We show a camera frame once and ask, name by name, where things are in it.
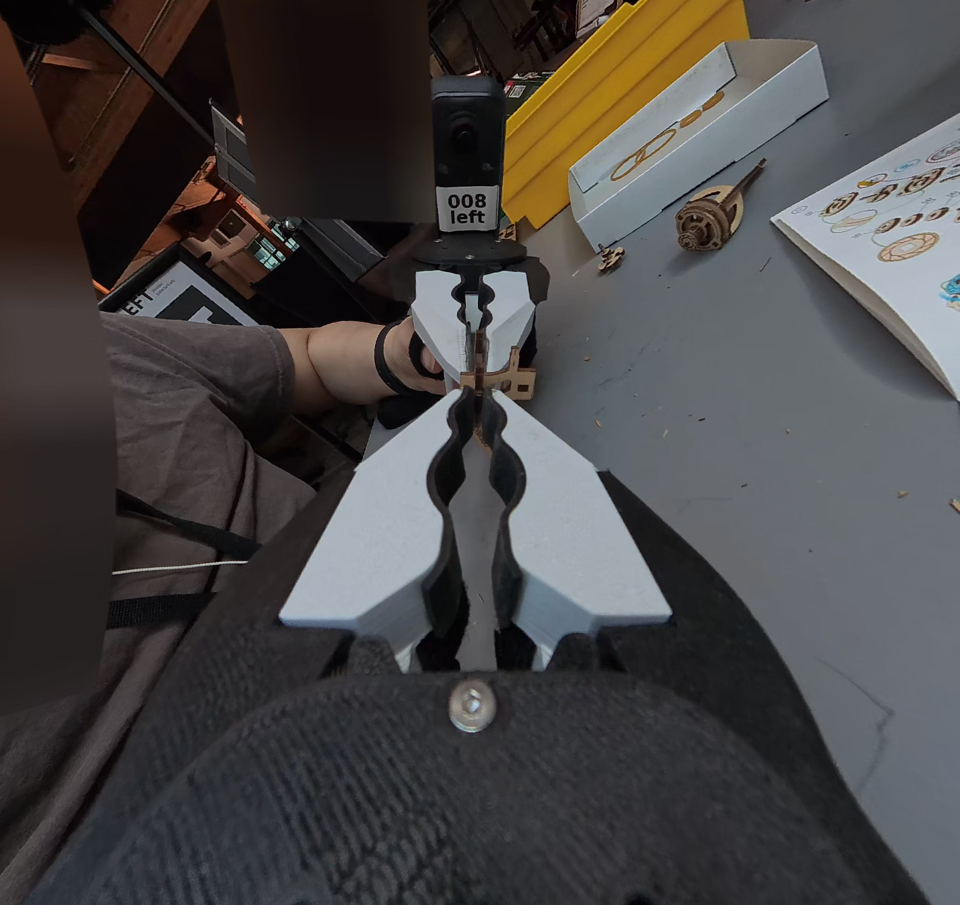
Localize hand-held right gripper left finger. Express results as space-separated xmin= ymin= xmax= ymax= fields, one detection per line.
xmin=279 ymin=387 xmax=476 ymax=674

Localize wooden gear assembly with shaft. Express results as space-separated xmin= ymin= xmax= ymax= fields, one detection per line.
xmin=675 ymin=158 xmax=768 ymax=252

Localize person's left forearm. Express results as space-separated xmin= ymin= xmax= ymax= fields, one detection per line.
xmin=279 ymin=320 xmax=384 ymax=415

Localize person's left hand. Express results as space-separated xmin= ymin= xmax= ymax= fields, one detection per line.
xmin=375 ymin=318 xmax=453 ymax=401

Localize framed marker sign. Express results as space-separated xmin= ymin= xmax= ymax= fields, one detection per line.
xmin=97 ymin=241 xmax=264 ymax=329

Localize notched wooden model part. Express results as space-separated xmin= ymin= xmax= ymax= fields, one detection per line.
xmin=459 ymin=346 xmax=538 ymax=458

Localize stacked yellow plastic bins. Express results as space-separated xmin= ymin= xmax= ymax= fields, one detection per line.
xmin=501 ymin=0 xmax=751 ymax=230

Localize white cord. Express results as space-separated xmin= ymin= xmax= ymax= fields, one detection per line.
xmin=112 ymin=558 xmax=250 ymax=578

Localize open instruction booklet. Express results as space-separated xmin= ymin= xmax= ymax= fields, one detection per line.
xmin=772 ymin=113 xmax=960 ymax=402

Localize black body strap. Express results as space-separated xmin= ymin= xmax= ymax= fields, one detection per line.
xmin=116 ymin=491 xmax=262 ymax=557
xmin=105 ymin=591 xmax=222 ymax=630

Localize white cardboard tray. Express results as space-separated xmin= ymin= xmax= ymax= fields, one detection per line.
xmin=567 ymin=41 xmax=830 ymax=245

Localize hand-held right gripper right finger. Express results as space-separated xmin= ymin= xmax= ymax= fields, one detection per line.
xmin=477 ymin=387 xmax=674 ymax=672

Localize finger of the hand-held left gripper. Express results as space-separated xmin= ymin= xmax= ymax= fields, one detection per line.
xmin=409 ymin=269 xmax=471 ymax=396
xmin=478 ymin=271 xmax=537 ymax=389

